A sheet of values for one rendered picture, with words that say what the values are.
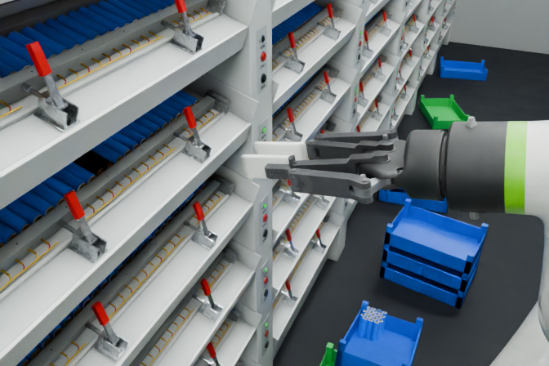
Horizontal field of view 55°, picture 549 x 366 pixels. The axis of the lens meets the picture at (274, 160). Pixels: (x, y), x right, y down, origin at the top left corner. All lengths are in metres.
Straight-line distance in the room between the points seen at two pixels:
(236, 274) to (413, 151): 0.73
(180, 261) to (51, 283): 0.32
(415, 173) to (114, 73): 0.40
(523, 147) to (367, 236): 1.72
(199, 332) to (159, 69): 0.57
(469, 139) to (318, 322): 1.39
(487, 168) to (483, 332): 1.45
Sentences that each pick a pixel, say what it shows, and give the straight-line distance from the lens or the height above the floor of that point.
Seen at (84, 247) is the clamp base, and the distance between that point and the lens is 0.72.
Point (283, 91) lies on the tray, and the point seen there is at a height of 0.93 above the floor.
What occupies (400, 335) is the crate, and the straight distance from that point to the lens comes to 1.86.
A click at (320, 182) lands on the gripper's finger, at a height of 1.07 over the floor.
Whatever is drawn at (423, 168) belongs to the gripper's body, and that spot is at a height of 1.11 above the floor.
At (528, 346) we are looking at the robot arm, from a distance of 0.97.
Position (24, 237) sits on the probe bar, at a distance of 0.71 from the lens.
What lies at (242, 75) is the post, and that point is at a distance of 0.98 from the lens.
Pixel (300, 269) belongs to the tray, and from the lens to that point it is 1.77.
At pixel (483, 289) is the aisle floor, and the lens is 2.10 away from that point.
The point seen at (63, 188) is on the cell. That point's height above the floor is 0.98.
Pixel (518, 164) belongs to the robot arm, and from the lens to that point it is 0.53.
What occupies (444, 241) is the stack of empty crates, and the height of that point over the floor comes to 0.16.
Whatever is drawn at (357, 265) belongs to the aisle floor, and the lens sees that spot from 2.08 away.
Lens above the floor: 1.39
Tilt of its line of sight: 31 degrees down
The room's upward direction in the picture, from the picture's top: straight up
